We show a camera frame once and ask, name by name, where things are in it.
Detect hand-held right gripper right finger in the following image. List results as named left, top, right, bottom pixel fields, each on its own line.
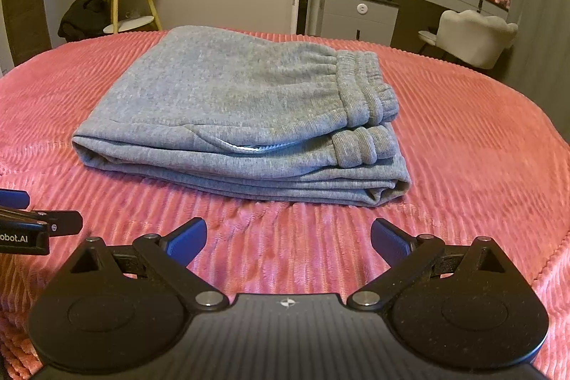
left=346, top=217, right=509, bottom=312

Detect dark cloth pile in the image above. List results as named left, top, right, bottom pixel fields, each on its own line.
left=58, top=0, right=115, bottom=43

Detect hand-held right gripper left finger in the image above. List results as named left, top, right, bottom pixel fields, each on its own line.
left=67, top=217, right=230, bottom=312

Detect pink ribbed blanket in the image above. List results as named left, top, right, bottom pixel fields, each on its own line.
left=0, top=28, right=570, bottom=380

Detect grey cabinet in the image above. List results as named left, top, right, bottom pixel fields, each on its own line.
left=320, top=0, right=400, bottom=47

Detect white fluffy chair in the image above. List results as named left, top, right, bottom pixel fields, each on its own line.
left=418, top=10, right=519, bottom=69

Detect grey pants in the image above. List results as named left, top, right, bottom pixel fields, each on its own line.
left=72, top=26, right=413, bottom=208

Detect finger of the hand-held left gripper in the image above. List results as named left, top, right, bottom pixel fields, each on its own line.
left=0, top=189, right=31, bottom=210
left=0, top=206, right=83, bottom=237

